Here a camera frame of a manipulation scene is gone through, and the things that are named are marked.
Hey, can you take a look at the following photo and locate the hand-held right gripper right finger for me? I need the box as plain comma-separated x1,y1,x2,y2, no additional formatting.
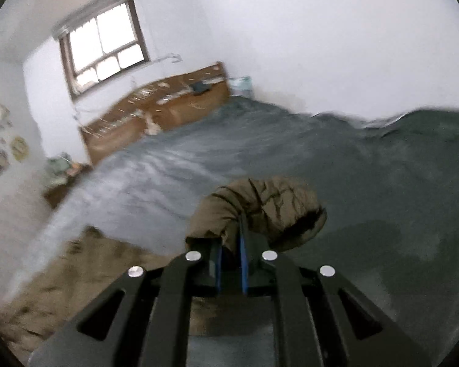
239,213,432,367

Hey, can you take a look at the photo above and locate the brown wooden headboard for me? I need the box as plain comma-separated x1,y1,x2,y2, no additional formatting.
80,61,231,165

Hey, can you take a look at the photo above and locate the checkered cloth by bed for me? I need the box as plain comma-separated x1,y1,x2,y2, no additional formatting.
229,76,254,98

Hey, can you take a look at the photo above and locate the pale green bag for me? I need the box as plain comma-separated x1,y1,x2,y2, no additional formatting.
47,153,76,185

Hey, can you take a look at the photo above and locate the window with brown frame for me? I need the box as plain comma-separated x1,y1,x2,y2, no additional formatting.
58,0,152,101

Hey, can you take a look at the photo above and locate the yellow lion wall sticker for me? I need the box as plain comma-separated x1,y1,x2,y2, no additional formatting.
11,136,30,162

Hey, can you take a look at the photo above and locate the brown padded jacket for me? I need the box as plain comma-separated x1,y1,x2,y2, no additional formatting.
0,176,328,365

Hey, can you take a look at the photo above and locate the dark wooden nightstand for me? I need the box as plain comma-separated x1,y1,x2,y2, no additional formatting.
42,162,94,209

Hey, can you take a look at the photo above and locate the grey plush blanket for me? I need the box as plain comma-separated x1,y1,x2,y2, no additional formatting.
4,95,459,367

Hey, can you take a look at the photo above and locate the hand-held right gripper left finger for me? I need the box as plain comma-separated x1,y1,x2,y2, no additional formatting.
31,236,223,367

